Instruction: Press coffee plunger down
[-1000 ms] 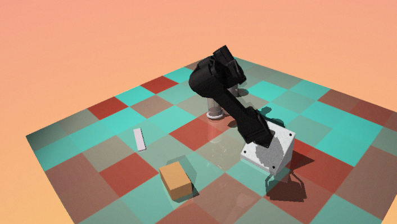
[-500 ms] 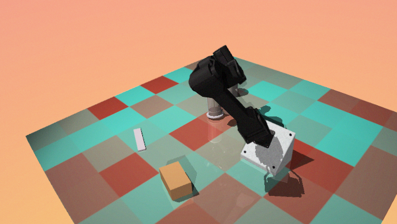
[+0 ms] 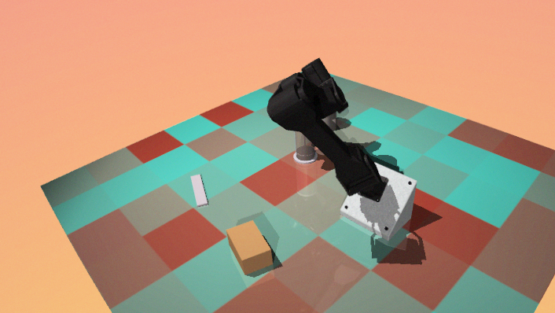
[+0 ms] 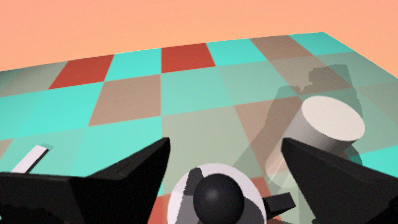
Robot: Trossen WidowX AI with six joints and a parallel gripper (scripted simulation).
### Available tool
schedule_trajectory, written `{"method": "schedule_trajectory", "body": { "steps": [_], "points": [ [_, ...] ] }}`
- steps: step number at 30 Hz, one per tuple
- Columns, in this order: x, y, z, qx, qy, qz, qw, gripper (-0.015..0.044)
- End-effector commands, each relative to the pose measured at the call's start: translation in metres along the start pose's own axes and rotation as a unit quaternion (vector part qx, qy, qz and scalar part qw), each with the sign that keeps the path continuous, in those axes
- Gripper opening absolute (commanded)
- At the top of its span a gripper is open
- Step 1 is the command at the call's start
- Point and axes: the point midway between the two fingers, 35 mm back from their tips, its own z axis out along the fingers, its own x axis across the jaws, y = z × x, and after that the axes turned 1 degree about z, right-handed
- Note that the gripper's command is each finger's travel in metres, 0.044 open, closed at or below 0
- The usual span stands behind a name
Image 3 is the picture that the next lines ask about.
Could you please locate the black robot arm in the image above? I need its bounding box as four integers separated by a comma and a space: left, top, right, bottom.
266, 58, 389, 202

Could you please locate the white cylinder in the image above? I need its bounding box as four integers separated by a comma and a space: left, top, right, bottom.
322, 112, 336, 131

